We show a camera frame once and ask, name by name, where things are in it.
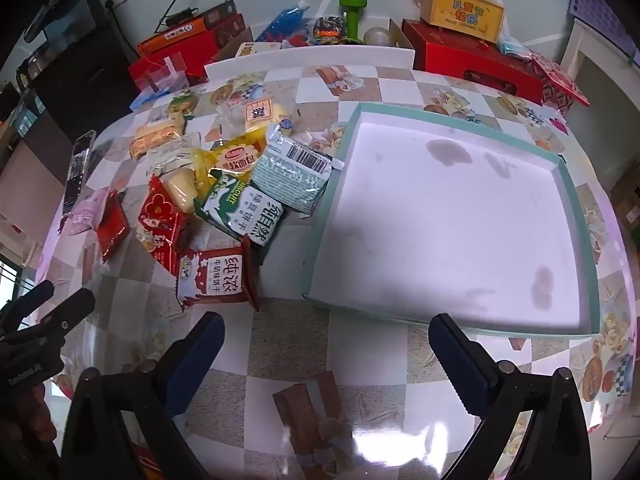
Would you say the blue tissue box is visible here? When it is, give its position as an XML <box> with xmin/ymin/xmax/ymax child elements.
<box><xmin>131</xmin><ymin>87</ymin><xmax>173</xmax><ymax>111</ymax></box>

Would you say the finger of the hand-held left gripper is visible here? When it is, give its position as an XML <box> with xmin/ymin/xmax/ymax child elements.
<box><xmin>0</xmin><ymin>280</ymin><xmax>55</xmax><ymax>329</ymax></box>
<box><xmin>9</xmin><ymin>287</ymin><xmax>96</xmax><ymax>345</ymax></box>

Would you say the green dumbbell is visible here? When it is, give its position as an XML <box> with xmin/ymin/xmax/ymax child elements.
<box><xmin>339</xmin><ymin>0</ymin><xmax>370</xmax><ymax>43</ymax></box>

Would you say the orange label bread packet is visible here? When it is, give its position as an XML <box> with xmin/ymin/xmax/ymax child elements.
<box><xmin>220</xmin><ymin>99</ymin><xmax>296</xmax><ymax>136</ymax></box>

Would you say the black inline cable box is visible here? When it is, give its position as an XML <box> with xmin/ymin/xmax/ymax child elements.
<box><xmin>165</xmin><ymin>7</ymin><xmax>201</xmax><ymax>26</ymax></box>

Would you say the yellow jelly cup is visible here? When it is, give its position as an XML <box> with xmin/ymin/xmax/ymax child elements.
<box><xmin>162</xmin><ymin>167</ymin><xmax>198</xmax><ymax>216</ymax></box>

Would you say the green white biscuit packet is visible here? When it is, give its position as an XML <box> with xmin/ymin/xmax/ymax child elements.
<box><xmin>194</xmin><ymin>172</ymin><xmax>287</xmax><ymax>248</ymax></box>

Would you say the green label cake packet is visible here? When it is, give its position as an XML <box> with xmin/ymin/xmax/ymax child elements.
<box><xmin>167</xmin><ymin>91</ymin><xmax>201</xmax><ymax>121</ymax></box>

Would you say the person's left hand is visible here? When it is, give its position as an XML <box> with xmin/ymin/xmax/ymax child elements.
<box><xmin>0</xmin><ymin>389</ymin><xmax>57</xmax><ymax>461</ymax></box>

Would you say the beige bread packet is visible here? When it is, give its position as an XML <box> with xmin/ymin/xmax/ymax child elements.
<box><xmin>129</xmin><ymin>120</ymin><xmax>186</xmax><ymax>160</ymax></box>

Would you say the pale green barcode packet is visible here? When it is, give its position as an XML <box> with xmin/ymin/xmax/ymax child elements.
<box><xmin>249</xmin><ymin>124</ymin><xmax>346</xmax><ymax>217</ymax></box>

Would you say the orange box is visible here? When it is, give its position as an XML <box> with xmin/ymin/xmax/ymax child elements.
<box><xmin>137</xmin><ymin>15</ymin><xmax>208</xmax><ymax>56</ymax></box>

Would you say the blue bead bottle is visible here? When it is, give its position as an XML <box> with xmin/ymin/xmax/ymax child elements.
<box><xmin>254</xmin><ymin>0</ymin><xmax>311</xmax><ymax>43</ymax></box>

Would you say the yellow bread packet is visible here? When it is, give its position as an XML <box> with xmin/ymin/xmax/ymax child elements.
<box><xmin>191</xmin><ymin>127</ymin><xmax>271</xmax><ymax>201</ymax></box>

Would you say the red patterned box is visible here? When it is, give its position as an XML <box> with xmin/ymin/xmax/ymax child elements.
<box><xmin>530</xmin><ymin>50</ymin><xmax>591</xmax><ymax>116</ymax></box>

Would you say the red paper bag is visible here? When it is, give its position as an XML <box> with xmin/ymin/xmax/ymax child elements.
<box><xmin>129</xmin><ymin>45</ymin><xmax>211</xmax><ymax>93</ymax></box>

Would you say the red gift box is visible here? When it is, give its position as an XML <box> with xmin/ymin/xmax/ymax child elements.
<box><xmin>401</xmin><ymin>19</ymin><xmax>546</xmax><ymax>106</ymax></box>

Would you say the clear plastic box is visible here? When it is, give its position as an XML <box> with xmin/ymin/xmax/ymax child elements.
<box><xmin>140</xmin><ymin>52</ymin><xmax>191</xmax><ymax>93</ymax></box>

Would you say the yellow gift box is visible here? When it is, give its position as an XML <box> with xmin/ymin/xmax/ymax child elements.
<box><xmin>417</xmin><ymin>0</ymin><xmax>505</xmax><ymax>43</ymax></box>

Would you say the smartphone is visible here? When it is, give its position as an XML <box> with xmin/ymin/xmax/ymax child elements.
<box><xmin>62</xmin><ymin>130</ymin><xmax>97</xmax><ymax>216</ymax></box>

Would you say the pale white snack packet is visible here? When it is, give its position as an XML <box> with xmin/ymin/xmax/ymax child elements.
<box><xmin>147</xmin><ymin>135</ymin><xmax>201</xmax><ymax>177</ymax></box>

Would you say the colourful toy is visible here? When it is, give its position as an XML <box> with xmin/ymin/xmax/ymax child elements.
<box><xmin>312</xmin><ymin>16</ymin><xmax>348</xmax><ymax>46</ymax></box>

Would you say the pink snack packet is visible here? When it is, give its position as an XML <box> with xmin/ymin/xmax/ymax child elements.
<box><xmin>67</xmin><ymin>187</ymin><xmax>110</xmax><ymax>236</ymax></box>

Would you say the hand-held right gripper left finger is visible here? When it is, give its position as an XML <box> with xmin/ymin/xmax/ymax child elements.
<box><xmin>60</xmin><ymin>311</ymin><xmax>226</xmax><ymax>480</ymax></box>

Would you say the light blue plastic packet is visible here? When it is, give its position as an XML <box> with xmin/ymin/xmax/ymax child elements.
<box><xmin>500</xmin><ymin>30</ymin><xmax>531</xmax><ymax>58</ymax></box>

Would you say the purple perforated panel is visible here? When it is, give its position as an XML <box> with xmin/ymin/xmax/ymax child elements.
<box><xmin>570</xmin><ymin>0</ymin><xmax>640</xmax><ymax>66</ymax></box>

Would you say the clear tape roll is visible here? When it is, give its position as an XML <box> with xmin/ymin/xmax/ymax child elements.
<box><xmin>363</xmin><ymin>26</ymin><xmax>393</xmax><ymax>47</ymax></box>

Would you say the black cabinet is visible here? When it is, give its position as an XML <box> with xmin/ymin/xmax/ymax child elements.
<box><xmin>30</xmin><ymin>0</ymin><xmax>136</xmax><ymax>126</ymax></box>

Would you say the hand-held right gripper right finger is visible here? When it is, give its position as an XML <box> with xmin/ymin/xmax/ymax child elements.
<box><xmin>428</xmin><ymin>313</ymin><xmax>593</xmax><ymax>480</ymax></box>

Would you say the brown cardboard carton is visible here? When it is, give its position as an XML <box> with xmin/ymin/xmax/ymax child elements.
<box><xmin>610</xmin><ymin>165</ymin><xmax>640</xmax><ymax>231</ymax></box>

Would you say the red flower snack packet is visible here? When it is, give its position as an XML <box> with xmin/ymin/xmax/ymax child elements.
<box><xmin>136</xmin><ymin>175</ymin><xmax>193</xmax><ymax>276</ymax></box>

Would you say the white card box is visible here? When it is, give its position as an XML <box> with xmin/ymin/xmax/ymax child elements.
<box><xmin>234</xmin><ymin>40</ymin><xmax>281</xmax><ymax>60</ymax></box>

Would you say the white tray with teal rim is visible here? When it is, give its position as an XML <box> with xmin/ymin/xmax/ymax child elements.
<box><xmin>301</xmin><ymin>102</ymin><xmax>601</xmax><ymax>336</ymax></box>

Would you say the small plain red packet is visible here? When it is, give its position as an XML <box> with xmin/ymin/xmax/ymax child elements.
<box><xmin>95</xmin><ymin>190</ymin><xmax>132</xmax><ymax>261</ymax></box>

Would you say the dark brown box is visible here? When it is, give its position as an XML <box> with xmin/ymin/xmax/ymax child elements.
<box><xmin>200</xmin><ymin>0</ymin><xmax>246</xmax><ymax>46</ymax></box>

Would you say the red white milk biscuit packet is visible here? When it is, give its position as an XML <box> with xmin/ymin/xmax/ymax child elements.
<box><xmin>176</xmin><ymin>236</ymin><xmax>261</xmax><ymax>311</ymax></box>

